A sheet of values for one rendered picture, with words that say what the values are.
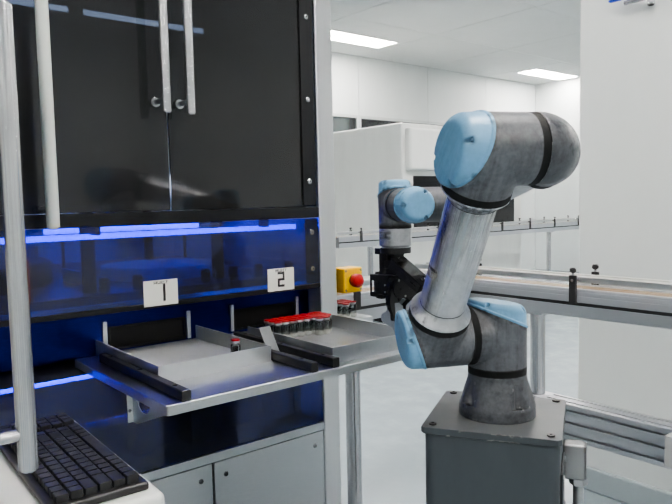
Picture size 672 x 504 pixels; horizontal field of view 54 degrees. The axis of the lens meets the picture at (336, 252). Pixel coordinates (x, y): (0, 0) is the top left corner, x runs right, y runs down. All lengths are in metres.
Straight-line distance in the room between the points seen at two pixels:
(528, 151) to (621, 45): 1.86
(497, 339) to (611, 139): 1.65
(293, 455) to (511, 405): 0.76
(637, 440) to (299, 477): 1.02
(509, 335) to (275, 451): 0.80
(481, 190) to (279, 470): 1.10
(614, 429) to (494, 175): 1.38
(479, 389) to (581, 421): 1.01
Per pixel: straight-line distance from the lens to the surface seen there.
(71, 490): 1.05
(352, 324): 1.76
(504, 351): 1.33
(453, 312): 1.22
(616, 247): 2.83
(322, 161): 1.85
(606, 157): 2.85
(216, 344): 1.66
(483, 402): 1.35
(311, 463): 1.95
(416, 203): 1.37
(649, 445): 2.24
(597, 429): 2.32
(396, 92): 8.63
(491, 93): 10.09
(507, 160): 1.03
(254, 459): 1.83
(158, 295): 1.60
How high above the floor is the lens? 1.22
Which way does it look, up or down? 4 degrees down
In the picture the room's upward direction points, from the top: 1 degrees counter-clockwise
